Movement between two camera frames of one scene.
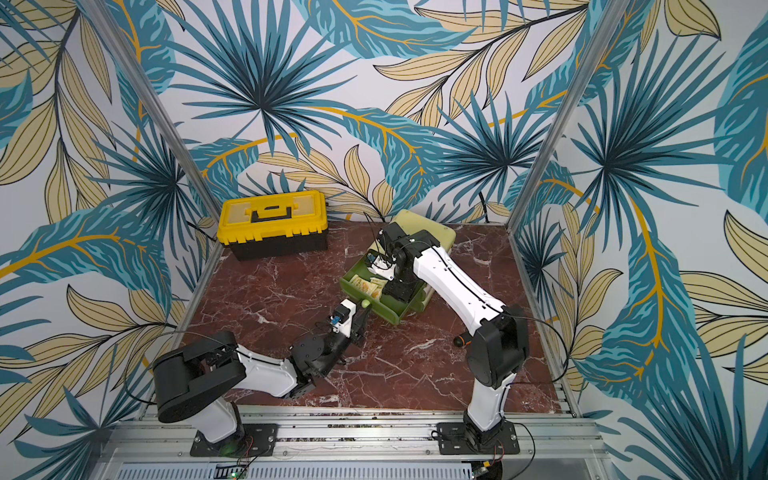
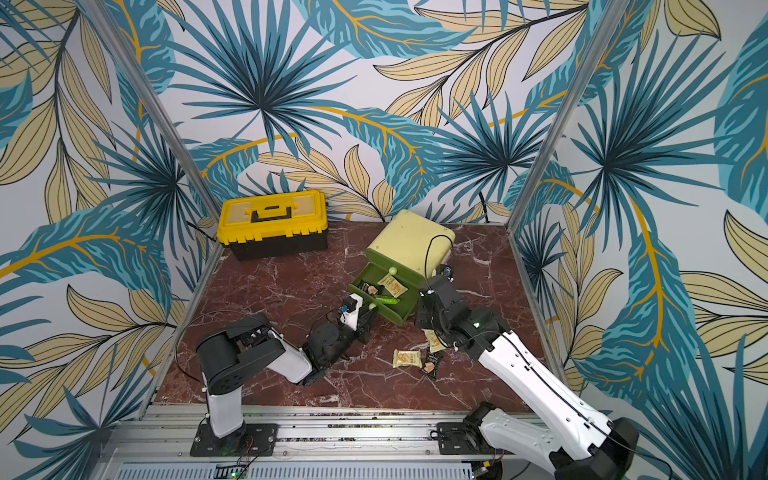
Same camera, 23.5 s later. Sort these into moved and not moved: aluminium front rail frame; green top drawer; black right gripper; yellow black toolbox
Moved: black right gripper; green top drawer
Not moved: yellow black toolbox; aluminium front rail frame
